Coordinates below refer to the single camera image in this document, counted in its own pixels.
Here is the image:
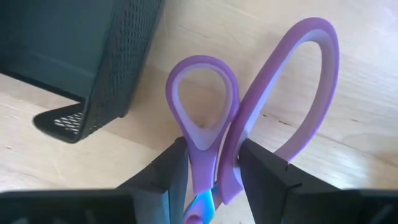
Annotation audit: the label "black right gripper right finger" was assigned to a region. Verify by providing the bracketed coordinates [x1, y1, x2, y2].
[238, 138, 340, 224]

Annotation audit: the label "black mesh desk organizer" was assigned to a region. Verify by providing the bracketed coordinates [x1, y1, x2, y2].
[0, 0, 165, 144]

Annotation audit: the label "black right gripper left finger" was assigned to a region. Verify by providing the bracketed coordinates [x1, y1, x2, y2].
[116, 136, 190, 224]

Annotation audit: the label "purple-handled scissors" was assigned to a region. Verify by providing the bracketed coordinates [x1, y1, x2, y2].
[165, 17, 340, 224]

